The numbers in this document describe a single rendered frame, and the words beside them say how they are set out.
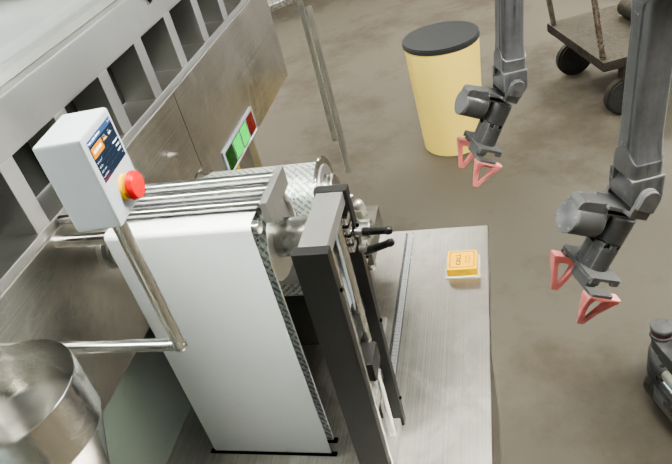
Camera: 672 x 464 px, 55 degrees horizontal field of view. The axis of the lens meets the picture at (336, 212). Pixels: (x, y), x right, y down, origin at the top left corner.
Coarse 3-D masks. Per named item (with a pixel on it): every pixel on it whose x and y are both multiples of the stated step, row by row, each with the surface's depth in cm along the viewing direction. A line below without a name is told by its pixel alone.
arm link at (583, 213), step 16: (576, 192) 108; (608, 192) 111; (656, 192) 103; (560, 208) 110; (576, 208) 106; (592, 208) 106; (608, 208) 106; (624, 208) 107; (640, 208) 104; (560, 224) 109; (576, 224) 106; (592, 224) 107
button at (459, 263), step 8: (448, 256) 156; (456, 256) 155; (464, 256) 155; (472, 256) 154; (448, 264) 154; (456, 264) 153; (464, 264) 152; (472, 264) 152; (448, 272) 153; (456, 272) 152; (464, 272) 152; (472, 272) 151
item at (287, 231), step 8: (296, 216) 104; (304, 216) 103; (280, 224) 103; (288, 224) 102; (296, 224) 102; (304, 224) 101; (280, 232) 102; (288, 232) 102; (296, 232) 101; (280, 240) 102; (288, 240) 102; (296, 240) 101; (280, 248) 102; (288, 248) 102; (280, 256) 104; (288, 256) 104
